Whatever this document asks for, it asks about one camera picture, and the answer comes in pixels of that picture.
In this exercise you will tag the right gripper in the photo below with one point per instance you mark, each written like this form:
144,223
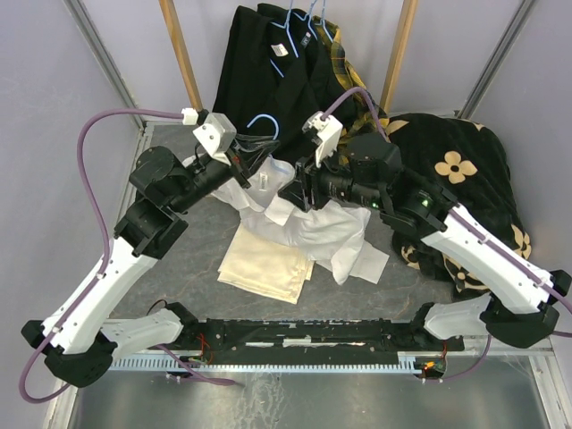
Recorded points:
307,177

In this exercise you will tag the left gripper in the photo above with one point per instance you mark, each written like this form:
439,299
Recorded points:
253,149

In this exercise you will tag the white shirt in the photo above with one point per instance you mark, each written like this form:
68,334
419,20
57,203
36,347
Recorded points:
333,236

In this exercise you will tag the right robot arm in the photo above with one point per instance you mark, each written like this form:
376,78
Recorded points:
518,308

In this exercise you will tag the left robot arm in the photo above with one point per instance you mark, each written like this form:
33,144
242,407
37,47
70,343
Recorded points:
78,344

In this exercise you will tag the black hanging shirt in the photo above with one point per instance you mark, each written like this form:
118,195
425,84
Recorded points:
257,101

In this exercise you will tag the blue hanger in black shirt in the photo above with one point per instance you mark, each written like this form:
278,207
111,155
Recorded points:
292,39

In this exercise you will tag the blue hanger in plaid shirt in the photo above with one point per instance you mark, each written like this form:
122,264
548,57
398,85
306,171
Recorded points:
320,22

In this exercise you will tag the cream folded cloth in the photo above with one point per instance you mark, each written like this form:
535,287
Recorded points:
265,268

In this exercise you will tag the black floral blanket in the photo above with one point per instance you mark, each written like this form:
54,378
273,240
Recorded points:
469,160

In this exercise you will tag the wooden clothes rack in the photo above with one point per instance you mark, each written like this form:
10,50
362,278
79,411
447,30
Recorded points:
398,51

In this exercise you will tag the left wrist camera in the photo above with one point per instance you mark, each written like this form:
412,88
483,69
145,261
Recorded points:
215,136

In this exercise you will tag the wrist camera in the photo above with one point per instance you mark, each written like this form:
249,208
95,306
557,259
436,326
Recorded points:
215,136
325,133

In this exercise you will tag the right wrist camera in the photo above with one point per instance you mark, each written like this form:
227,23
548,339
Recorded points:
325,133

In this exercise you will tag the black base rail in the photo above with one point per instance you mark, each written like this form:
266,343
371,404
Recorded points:
304,342

